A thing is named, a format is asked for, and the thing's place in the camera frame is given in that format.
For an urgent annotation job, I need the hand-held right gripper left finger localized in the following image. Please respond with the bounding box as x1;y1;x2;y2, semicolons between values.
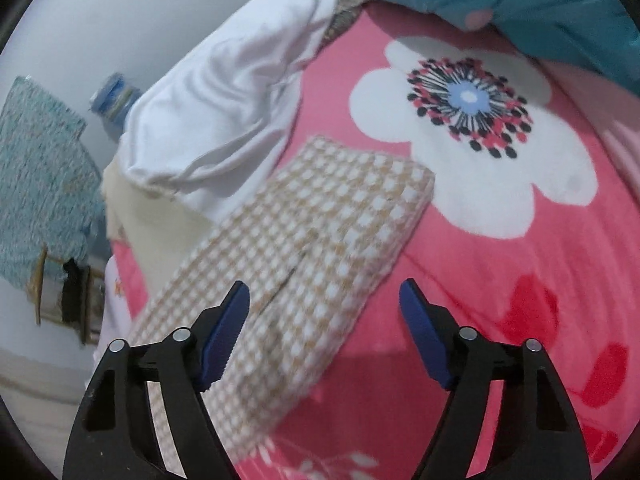
62;280;251;480

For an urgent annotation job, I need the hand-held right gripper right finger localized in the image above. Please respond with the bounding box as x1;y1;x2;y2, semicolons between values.
398;278;593;480

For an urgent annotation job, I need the beige white checked garment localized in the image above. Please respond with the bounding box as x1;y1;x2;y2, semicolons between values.
129;135;436;462

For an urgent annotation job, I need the pink floral blanket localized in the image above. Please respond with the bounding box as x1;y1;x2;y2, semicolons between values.
112;7;640;480

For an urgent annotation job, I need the pale printed bed sheet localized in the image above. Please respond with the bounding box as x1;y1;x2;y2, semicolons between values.
95;255;135;361

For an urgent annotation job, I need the cream cloth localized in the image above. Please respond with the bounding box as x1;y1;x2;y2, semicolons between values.
102;155;221;306

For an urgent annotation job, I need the black item on chair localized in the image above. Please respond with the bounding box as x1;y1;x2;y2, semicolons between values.
61;257;93;323

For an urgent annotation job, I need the wooden chair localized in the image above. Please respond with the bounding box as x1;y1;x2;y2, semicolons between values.
30;245;106;346

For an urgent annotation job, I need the blue water bottle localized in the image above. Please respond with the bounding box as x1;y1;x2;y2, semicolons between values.
89;72;141;141

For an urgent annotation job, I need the brown patterned cloth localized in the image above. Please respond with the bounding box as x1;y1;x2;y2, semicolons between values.
322;0;373;48

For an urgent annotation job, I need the teal fleece cloth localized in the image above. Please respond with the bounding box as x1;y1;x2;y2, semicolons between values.
359;0;640;93

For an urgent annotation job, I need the teal patterned wall cloth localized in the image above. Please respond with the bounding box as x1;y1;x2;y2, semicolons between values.
0;76;108;291

